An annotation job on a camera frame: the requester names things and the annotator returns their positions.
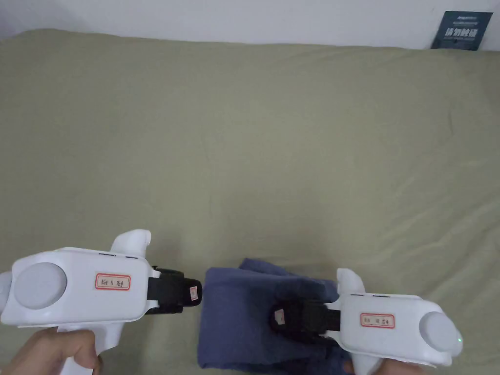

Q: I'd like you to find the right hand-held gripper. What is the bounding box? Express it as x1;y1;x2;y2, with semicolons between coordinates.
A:
268;267;464;375

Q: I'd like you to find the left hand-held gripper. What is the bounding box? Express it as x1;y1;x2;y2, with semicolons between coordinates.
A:
0;229;204;375

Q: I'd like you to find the dark blue garment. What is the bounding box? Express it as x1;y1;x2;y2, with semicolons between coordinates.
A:
198;256;354;375

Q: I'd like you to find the person's right hand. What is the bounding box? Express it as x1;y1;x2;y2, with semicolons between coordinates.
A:
343;358;417;375

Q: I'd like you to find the person's left hand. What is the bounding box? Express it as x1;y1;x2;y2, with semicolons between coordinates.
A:
0;327;104;375

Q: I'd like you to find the bed with pale green sheet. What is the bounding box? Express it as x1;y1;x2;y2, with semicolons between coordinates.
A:
0;29;500;375

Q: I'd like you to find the dark blue sign card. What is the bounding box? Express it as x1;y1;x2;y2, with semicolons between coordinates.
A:
430;11;494;52

